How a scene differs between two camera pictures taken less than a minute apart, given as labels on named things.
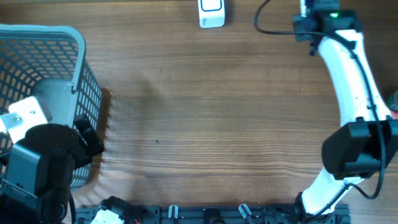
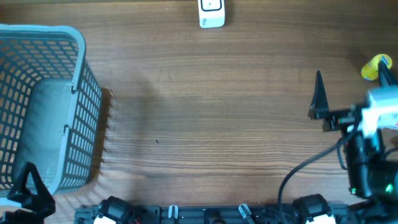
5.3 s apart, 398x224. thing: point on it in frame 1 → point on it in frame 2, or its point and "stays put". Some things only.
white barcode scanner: (211, 14) stays put
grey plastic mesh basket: (49, 62) stays put
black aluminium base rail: (215, 214) stays put
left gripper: (95, 145) → (43, 203)
